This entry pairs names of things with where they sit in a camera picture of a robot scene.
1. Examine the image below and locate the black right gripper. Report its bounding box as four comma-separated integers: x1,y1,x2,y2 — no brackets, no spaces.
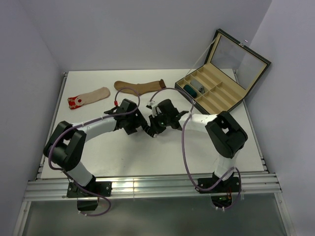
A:
149,112,170,135

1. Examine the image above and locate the black white striped sock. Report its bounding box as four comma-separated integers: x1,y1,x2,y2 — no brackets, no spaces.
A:
142,125,158,138

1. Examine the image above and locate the green christmas bear sock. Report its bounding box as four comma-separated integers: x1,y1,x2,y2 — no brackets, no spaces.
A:
183,85,197,98

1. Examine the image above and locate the brown long sock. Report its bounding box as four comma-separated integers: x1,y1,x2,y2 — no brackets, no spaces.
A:
114,79,166,96

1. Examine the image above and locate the grey striped sock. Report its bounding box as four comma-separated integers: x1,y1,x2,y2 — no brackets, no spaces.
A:
190,79,205,94

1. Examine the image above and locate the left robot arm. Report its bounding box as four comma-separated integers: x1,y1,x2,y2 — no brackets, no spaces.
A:
43,99,148,196

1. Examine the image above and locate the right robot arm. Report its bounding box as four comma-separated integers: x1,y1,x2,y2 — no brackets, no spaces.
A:
147,99,248,192

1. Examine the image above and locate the beige red reindeer sock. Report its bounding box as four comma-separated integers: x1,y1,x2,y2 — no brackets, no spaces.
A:
67,87,111,110

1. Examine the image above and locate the black compartment organizer box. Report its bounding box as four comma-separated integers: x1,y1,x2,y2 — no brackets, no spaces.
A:
175,29,271,114

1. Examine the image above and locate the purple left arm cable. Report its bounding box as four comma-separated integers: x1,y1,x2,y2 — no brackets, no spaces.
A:
48,88,141,217

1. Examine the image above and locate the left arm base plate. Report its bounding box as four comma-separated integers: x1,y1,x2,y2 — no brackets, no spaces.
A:
66,181,112,198

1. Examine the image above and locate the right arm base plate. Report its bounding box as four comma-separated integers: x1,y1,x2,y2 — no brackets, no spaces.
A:
195,177,240,194

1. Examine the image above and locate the aluminium frame rail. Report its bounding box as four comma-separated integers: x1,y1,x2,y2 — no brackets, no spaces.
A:
23,173,282,202

